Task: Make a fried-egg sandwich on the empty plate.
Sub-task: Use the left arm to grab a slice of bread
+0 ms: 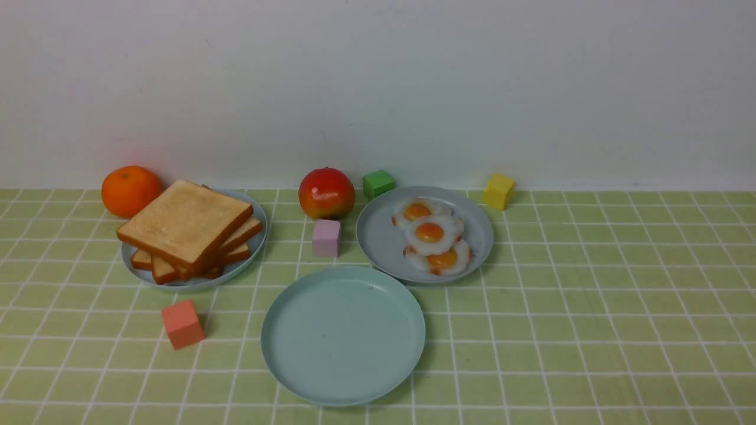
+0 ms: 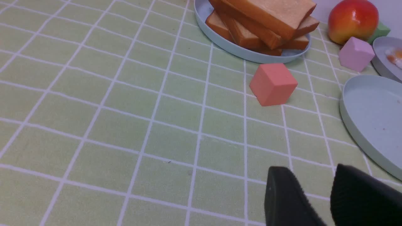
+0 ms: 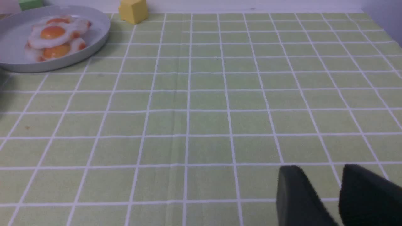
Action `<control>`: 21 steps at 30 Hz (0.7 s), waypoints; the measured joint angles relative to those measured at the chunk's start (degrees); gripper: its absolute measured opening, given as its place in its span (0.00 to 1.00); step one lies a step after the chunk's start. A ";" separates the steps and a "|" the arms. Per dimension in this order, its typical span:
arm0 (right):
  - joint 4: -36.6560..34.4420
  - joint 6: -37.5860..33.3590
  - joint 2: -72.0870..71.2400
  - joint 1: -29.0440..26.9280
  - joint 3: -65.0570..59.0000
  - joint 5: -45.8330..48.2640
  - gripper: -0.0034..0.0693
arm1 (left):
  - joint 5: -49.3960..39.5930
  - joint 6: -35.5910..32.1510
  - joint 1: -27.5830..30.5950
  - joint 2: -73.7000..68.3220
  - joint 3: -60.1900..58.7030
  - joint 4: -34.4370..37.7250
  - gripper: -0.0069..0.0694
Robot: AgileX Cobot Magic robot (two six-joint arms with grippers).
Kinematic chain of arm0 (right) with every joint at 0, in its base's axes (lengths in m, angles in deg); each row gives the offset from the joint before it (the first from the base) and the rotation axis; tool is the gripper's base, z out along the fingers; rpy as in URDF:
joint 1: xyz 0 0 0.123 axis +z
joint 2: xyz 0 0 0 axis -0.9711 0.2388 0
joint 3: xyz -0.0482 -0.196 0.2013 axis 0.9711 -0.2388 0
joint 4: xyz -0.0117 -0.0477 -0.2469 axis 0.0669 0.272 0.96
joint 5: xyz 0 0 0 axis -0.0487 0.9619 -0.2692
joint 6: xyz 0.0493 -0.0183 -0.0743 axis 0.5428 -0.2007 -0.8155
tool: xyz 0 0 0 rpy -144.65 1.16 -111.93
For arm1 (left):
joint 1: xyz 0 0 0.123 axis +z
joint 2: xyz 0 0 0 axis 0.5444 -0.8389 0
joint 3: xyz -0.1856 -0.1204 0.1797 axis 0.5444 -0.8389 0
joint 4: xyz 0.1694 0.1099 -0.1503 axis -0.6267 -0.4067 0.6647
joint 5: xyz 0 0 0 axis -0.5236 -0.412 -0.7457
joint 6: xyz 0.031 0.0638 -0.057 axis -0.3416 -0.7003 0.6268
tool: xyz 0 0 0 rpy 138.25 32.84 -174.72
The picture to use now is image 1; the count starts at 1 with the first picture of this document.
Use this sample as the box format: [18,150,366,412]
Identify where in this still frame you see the toast slice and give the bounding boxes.
[151,244,251,285]
[176,217,263,282]
[131,250,224,285]
[116,180,253,273]

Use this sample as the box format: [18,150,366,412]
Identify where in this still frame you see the orange tangerine fruit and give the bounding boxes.
[102,166,163,220]

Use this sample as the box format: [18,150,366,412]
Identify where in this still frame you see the fried egg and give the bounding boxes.
[403,240,473,276]
[405,215,464,256]
[392,197,454,230]

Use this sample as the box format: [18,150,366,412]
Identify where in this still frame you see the blue bread plate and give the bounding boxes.
[120,187,268,293]

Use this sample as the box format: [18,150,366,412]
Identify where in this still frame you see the grey blue egg plate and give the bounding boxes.
[356,186,495,286]

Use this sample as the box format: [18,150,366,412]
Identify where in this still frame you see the salmon cube block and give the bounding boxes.
[160,299,206,350]

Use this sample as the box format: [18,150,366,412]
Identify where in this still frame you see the teal front plate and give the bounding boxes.
[260,266,426,407]

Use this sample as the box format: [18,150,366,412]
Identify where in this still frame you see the yellow cube block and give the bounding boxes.
[481,173,516,211]

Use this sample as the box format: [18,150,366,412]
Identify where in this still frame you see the pink cube block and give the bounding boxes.
[311,220,342,258]

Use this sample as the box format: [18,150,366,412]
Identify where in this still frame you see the red yellow apple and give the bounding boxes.
[299,167,356,220]

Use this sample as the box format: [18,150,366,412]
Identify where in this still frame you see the green cube block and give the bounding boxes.
[362,169,395,201]

